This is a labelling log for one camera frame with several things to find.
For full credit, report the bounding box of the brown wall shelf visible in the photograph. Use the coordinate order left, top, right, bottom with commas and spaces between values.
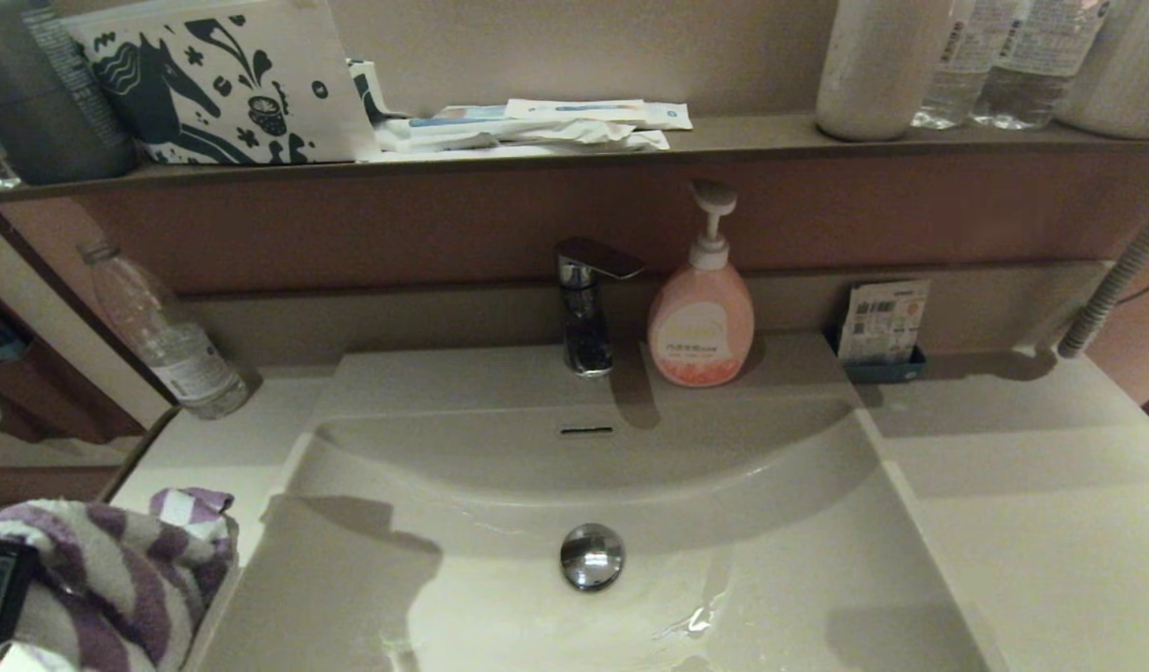
0, 114, 1149, 209

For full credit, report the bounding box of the white packet with blue print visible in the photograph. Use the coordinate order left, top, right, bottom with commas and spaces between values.
409, 105, 538, 130

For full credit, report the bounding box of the dark grey cylinder container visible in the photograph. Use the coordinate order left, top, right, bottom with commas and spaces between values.
0, 0, 138, 185

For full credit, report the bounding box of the clear water bottle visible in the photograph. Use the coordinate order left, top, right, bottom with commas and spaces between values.
968, 0, 1114, 133
910, 0, 1004, 133

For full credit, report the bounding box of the wide white container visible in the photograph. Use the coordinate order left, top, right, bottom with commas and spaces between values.
1052, 0, 1149, 143

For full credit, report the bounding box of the white barcode card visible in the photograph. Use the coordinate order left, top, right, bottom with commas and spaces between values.
835, 280, 931, 367

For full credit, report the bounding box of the white horse print box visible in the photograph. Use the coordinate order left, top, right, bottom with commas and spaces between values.
61, 0, 385, 167

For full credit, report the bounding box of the green white patterned packet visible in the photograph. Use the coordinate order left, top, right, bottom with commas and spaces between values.
348, 59, 410, 125

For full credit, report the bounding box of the crumpled white packet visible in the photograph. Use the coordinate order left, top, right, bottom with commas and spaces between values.
376, 118, 672, 159

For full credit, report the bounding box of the clear plastic bottle with label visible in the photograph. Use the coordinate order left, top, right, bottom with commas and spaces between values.
79, 238, 263, 420

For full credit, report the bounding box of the white ceramic sink basin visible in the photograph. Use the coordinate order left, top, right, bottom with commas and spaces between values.
177, 341, 995, 672

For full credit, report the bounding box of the chrome drain stopper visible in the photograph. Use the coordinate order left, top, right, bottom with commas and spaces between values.
560, 523, 627, 593

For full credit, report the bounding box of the brown wooden side shelf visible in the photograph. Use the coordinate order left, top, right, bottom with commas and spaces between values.
0, 280, 150, 511

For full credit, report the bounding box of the small blue holder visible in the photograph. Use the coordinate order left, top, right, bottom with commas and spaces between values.
823, 327, 928, 386

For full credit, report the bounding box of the chrome faucet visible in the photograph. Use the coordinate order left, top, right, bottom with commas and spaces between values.
553, 237, 646, 381

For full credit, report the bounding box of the grey corrugated hose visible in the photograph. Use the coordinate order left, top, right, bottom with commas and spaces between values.
1054, 187, 1149, 361

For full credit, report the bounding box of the purple white striped towel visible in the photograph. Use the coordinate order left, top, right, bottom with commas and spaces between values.
0, 486, 240, 672

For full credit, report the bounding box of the pink soap pump bottle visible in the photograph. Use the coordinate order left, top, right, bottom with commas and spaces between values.
646, 180, 757, 389

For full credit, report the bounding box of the long white packet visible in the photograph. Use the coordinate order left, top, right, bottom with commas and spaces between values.
507, 99, 694, 133

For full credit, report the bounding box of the tall white bottle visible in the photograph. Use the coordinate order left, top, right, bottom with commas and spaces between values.
814, 0, 954, 144

